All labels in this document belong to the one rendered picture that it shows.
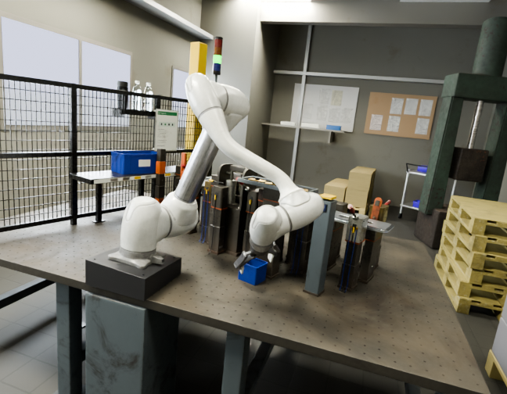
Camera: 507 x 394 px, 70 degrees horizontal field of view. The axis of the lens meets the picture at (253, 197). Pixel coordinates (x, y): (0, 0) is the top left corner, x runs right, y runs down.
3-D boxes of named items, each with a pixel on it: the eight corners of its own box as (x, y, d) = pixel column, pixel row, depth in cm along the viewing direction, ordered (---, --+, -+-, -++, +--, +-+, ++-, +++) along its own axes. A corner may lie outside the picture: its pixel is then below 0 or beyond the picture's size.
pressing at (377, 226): (397, 225, 187) (397, 222, 187) (386, 234, 169) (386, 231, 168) (199, 179, 261) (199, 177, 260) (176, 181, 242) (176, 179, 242)
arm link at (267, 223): (257, 252, 127) (288, 238, 131) (261, 231, 114) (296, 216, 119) (242, 228, 132) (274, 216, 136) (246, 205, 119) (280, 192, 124)
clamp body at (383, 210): (379, 265, 210) (391, 205, 202) (373, 272, 198) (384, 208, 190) (365, 260, 214) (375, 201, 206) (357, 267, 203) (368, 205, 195)
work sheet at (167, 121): (177, 151, 283) (178, 110, 276) (154, 152, 264) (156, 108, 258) (174, 150, 284) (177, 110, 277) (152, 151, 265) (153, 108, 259)
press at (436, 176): (495, 260, 455) (559, 10, 393) (415, 245, 482) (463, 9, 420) (478, 242, 527) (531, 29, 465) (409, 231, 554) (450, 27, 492)
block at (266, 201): (278, 274, 182) (289, 188, 173) (271, 279, 176) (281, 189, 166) (262, 268, 187) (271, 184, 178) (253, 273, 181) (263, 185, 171)
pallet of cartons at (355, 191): (370, 204, 721) (376, 168, 705) (369, 218, 609) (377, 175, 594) (328, 197, 745) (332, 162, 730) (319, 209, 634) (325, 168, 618)
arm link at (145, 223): (111, 243, 158) (116, 194, 153) (145, 236, 173) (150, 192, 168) (134, 255, 149) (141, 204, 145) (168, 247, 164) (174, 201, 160)
